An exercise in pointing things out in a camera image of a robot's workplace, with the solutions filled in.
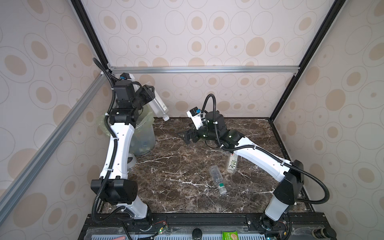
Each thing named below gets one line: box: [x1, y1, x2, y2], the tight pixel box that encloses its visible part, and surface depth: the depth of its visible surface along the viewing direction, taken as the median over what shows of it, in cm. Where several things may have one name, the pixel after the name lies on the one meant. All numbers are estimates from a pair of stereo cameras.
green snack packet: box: [221, 230, 240, 240], surface depth 71 cm
